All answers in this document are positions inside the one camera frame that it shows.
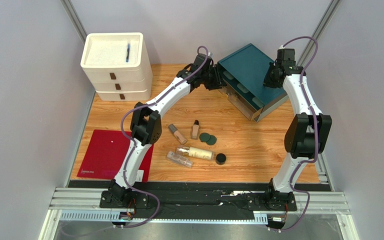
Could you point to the red mat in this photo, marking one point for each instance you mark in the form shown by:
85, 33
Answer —
104, 155

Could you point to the blue pen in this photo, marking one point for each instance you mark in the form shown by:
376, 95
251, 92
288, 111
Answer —
127, 58

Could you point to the clear plastic bottle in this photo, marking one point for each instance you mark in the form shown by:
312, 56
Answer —
179, 159

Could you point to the white three-drawer organizer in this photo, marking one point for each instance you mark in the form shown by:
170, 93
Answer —
104, 63

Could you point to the cream bottle gold neck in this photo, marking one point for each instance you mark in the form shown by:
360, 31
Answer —
195, 152

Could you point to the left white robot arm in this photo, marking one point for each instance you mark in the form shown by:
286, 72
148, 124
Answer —
146, 128

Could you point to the foundation bottle dark cap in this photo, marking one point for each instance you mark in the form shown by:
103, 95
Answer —
195, 129

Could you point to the black round jar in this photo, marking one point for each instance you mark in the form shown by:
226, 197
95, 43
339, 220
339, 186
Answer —
220, 159

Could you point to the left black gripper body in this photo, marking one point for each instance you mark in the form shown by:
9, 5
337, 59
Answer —
212, 79

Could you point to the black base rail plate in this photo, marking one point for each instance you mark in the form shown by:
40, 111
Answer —
191, 200

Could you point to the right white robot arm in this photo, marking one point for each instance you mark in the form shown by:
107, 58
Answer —
307, 134

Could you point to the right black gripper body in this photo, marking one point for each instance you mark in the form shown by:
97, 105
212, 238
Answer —
269, 77

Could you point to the dark green round puff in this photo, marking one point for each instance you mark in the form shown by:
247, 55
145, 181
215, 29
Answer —
204, 137

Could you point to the teal drawer organizer box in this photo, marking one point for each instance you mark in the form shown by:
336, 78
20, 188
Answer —
244, 72

